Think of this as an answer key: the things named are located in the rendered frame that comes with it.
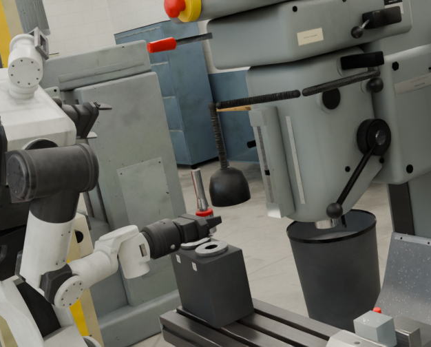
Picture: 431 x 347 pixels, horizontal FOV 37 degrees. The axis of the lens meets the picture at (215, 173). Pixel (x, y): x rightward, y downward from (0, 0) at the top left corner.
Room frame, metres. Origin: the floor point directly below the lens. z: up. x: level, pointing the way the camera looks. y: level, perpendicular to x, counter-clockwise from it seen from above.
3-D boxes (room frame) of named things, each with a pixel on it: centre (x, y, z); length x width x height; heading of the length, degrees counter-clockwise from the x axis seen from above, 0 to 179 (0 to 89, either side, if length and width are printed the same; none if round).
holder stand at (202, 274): (1.68, 0.07, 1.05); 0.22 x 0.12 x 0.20; 27
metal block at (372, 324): (1.18, -0.25, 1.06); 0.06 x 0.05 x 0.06; 33
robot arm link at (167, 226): (1.59, 0.13, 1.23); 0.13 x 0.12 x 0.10; 33
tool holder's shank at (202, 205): (1.64, 0.05, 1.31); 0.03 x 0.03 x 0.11
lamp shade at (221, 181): (1.11, -0.02, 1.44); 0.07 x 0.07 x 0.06
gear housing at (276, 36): (1.27, -0.24, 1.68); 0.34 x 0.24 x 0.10; 123
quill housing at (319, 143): (1.25, -0.21, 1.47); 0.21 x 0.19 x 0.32; 33
